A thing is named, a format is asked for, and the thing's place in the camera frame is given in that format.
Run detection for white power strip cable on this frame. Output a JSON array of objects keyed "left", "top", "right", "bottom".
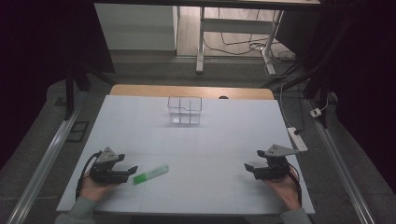
[{"left": 278, "top": 81, "right": 294, "bottom": 129}]

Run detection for clear acrylic organizer box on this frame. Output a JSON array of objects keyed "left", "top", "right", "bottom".
[{"left": 167, "top": 95, "right": 204, "bottom": 126}]

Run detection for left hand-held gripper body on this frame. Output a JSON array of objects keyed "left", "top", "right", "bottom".
[{"left": 90, "top": 147, "right": 130, "bottom": 185}]

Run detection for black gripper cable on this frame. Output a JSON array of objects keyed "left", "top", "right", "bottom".
[
  {"left": 75, "top": 150, "right": 103, "bottom": 201},
  {"left": 288, "top": 167, "right": 304, "bottom": 207}
]

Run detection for black metal stand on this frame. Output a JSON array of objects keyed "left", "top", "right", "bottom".
[{"left": 63, "top": 66, "right": 77, "bottom": 121}]

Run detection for metal floor rail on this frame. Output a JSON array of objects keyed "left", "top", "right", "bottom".
[
  {"left": 304, "top": 98, "right": 376, "bottom": 224},
  {"left": 7, "top": 91, "right": 89, "bottom": 224}
]

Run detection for person's left hand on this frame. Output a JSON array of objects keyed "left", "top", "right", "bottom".
[{"left": 78, "top": 172, "right": 121, "bottom": 203}]

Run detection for black floor cables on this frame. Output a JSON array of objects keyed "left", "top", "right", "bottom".
[{"left": 203, "top": 8, "right": 278, "bottom": 58}]

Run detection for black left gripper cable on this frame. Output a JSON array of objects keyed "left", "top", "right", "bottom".
[{"left": 75, "top": 150, "right": 103, "bottom": 201}]

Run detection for white power strip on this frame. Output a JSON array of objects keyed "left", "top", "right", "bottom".
[{"left": 287, "top": 126, "right": 309, "bottom": 153}]

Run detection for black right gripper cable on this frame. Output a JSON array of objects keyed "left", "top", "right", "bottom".
[{"left": 288, "top": 167, "right": 304, "bottom": 207}]

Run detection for person's right hand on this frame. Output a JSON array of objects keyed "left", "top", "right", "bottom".
[{"left": 263, "top": 165, "right": 303, "bottom": 210}]

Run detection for green highlighter pen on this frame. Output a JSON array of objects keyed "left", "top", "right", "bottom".
[{"left": 133, "top": 164, "right": 170, "bottom": 186}]

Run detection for black rectangular floor frame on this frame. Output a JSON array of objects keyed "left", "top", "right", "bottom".
[{"left": 65, "top": 120, "right": 91, "bottom": 144}]

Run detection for white metal desk frame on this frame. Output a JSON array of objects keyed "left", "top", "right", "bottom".
[{"left": 195, "top": 6, "right": 285, "bottom": 76}]

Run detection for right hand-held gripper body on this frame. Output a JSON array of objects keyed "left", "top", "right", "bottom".
[{"left": 253, "top": 144, "right": 300, "bottom": 181}]

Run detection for white cabinet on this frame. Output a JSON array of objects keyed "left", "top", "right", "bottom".
[{"left": 94, "top": 3, "right": 179, "bottom": 51}]

